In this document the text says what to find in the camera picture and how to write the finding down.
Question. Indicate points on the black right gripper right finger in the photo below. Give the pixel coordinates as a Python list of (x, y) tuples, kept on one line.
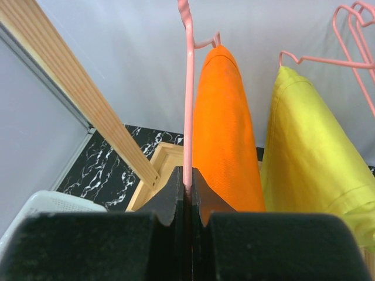
[(230, 245)]

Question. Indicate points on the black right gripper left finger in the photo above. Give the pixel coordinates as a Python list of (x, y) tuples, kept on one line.
[(143, 245)]

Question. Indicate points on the orange trousers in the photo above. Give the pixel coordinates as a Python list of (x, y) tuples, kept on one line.
[(224, 149)]

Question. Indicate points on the pink wire hanger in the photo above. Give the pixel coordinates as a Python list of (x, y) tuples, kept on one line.
[(350, 11), (191, 46)]

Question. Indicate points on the yellow-green trousers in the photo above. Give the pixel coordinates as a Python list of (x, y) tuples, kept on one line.
[(309, 164)]

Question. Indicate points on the pink hanger holding green trousers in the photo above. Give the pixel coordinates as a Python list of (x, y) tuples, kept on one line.
[(328, 61)]

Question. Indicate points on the white plastic basket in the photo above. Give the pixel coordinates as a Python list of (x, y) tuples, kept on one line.
[(49, 202)]

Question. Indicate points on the wooden clothes rack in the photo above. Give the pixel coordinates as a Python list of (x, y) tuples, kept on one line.
[(122, 167)]

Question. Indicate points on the pink empty wire hanger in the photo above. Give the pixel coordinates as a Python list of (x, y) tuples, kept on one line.
[(350, 11)]

